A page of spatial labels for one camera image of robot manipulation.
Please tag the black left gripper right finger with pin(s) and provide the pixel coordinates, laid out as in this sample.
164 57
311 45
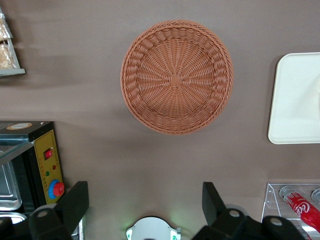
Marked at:
216 212

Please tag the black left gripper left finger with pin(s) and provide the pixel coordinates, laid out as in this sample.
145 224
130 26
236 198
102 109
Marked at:
72 207

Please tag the cream plastic serving tray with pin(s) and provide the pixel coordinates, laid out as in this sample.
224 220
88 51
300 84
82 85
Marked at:
290 105

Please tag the brown round wicker basket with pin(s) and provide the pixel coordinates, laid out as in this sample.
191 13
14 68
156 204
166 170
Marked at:
176 80

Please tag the grey metal snack tray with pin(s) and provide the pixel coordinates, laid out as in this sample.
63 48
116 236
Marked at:
15 72

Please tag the black food warmer appliance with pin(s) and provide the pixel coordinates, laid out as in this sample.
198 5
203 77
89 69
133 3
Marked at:
46 160

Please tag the clear acrylic bottle rack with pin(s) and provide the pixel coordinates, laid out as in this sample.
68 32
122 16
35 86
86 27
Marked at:
272 200

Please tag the stainless steel warmer pan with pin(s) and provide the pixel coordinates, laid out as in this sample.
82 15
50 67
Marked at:
7 185

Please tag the red cola bottle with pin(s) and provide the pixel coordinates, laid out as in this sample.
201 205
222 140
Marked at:
303 208

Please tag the clear bag of pastries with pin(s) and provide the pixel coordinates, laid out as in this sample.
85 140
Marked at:
6 56
3 26

